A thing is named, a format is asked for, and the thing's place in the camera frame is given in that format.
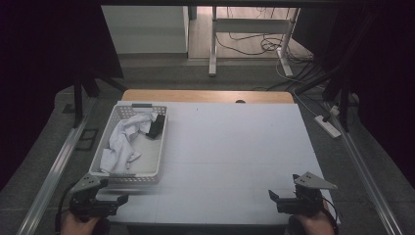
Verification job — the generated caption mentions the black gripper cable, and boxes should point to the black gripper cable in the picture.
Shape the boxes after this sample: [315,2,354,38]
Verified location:
[54,180,81,235]
[320,195,340,228]

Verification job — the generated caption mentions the person's left hand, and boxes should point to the person's left hand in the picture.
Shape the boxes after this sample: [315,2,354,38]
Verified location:
[60,212,102,235]

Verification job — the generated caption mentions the black cloth garment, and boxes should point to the black cloth garment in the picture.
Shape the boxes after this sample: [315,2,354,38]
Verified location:
[145,113,166,140]

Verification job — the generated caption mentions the black floor cables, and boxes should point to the black floor cables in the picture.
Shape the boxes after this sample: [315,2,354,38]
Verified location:
[214,7,327,92]

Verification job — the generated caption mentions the black metal stand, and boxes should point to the black metal stand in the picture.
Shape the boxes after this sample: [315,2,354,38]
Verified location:
[71,68,128,129]
[293,13,376,133]

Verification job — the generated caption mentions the white desk frame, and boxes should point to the white desk frame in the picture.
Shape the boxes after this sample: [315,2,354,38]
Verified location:
[207,6,301,78]

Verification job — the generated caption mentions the white cabinet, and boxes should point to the white cabinet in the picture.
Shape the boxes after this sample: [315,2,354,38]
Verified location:
[101,5,190,56]

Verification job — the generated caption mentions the white power strip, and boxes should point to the white power strip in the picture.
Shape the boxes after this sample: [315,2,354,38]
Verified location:
[313,115,343,139]

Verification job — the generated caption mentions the white cloth garment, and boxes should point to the white cloth garment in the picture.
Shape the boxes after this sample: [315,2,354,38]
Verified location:
[99,112,159,174]

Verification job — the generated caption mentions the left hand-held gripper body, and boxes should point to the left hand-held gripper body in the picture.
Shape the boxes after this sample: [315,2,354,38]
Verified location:
[69,173,111,219]

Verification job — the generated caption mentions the wooden table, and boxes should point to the wooden table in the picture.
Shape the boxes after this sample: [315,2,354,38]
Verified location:
[120,89,296,105]

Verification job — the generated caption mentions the white perforated plastic basket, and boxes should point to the white perforated plastic basket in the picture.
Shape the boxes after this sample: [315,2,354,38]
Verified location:
[88,103,168,185]

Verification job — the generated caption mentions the black floor bracket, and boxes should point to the black floor bracket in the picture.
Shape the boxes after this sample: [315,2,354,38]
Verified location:
[74,128,100,152]

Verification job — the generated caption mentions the person's right hand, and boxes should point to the person's right hand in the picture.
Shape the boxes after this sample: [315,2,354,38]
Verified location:
[287,201,337,235]

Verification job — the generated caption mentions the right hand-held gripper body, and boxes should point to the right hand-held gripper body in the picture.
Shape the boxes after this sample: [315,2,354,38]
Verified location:
[276,171,339,217]

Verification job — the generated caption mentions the aluminium rail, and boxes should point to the aluminium rail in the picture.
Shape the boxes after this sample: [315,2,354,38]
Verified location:
[323,101,407,235]
[15,97,100,235]

